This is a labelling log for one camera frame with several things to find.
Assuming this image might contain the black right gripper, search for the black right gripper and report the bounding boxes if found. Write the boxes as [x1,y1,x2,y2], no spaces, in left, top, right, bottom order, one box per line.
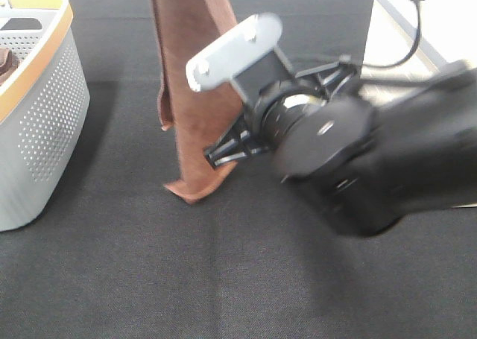
[203,49,361,168]

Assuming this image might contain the brown microfibre towel white tag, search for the brown microfibre towel white tag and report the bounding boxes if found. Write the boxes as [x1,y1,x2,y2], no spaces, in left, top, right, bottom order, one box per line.
[151,0,242,204]

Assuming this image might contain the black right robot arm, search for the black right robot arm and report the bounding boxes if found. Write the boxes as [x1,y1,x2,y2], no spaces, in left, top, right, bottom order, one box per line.
[203,52,476,236]

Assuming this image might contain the white plastic basket grey rim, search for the white plastic basket grey rim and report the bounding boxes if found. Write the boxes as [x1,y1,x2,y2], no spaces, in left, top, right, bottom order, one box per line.
[362,0,476,209]

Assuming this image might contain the black table cloth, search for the black table cloth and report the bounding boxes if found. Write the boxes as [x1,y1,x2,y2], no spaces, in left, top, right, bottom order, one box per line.
[1,0,476,338]

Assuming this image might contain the grey perforated basket orange rim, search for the grey perforated basket orange rim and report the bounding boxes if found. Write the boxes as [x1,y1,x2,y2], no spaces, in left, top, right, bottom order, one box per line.
[1,0,90,231]

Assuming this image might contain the brown towels inside basket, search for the brown towels inside basket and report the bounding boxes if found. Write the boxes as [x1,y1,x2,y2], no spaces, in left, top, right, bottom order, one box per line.
[0,48,19,85]

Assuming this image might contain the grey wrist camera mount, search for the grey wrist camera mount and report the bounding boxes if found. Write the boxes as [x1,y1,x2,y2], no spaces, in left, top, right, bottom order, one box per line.
[185,13,282,92]

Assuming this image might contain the black cable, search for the black cable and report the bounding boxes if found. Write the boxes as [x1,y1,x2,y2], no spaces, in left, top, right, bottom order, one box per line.
[361,0,426,70]

